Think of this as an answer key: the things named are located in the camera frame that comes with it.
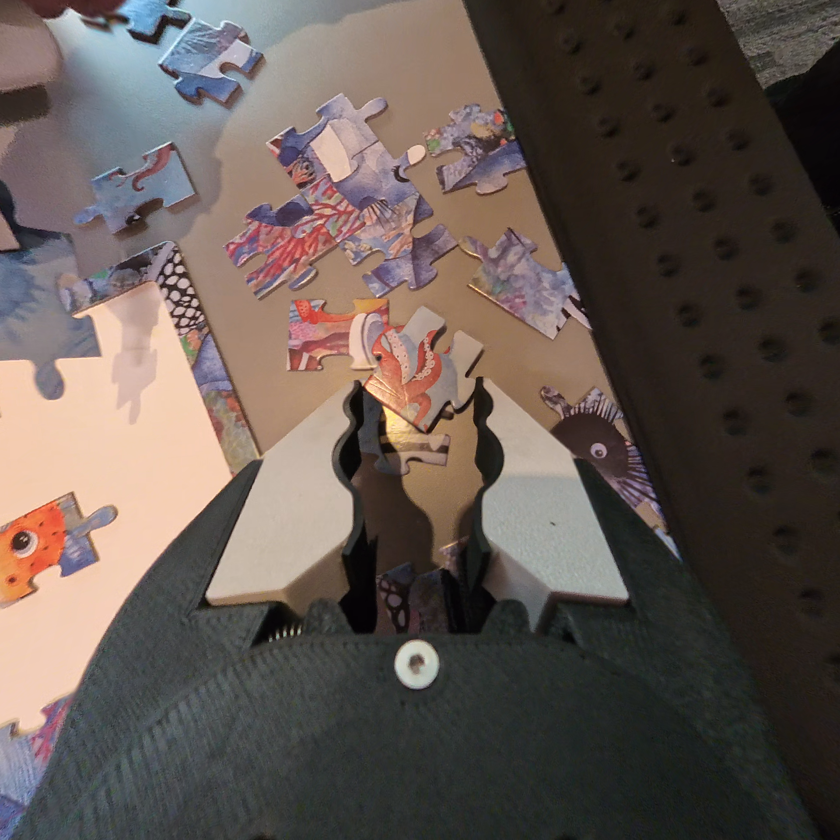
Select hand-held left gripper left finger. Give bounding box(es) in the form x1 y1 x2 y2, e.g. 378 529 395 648
205 381 380 634

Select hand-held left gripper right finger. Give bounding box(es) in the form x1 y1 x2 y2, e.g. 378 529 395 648
440 377 631 634

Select red octopus puzzle piece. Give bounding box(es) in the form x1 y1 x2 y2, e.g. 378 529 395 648
364 307 484 434

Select ocean jigsaw puzzle frame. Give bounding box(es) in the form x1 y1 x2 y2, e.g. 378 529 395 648
0 241 265 840

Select orange pufferfish puzzle piece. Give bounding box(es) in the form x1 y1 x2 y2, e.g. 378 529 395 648
0 492 118 608

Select black urchin eye puzzle piece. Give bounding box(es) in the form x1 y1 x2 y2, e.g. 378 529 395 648
540 386 680 559

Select black white spotted puzzle piece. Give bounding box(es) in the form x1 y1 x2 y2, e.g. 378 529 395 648
375 537 468 634

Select yellow black striped fish piece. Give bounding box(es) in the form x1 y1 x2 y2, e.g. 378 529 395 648
360 394 452 475

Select lavender zebra-tab puzzle piece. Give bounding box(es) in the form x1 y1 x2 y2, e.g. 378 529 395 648
459 228 592 341

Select dark perforated panel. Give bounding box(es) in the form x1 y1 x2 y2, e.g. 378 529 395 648
462 0 840 840

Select joined coral reef puzzle pieces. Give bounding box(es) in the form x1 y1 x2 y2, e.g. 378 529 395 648
225 94 458 301

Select light blue seahorse puzzle piece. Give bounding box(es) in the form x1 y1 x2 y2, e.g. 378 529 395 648
73 142 198 235

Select green grey blue puzzle piece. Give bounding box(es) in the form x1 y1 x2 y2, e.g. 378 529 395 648
425 104 529 196

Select dark blue puzzle piece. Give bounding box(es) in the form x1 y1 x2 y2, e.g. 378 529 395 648
82 0 191 46

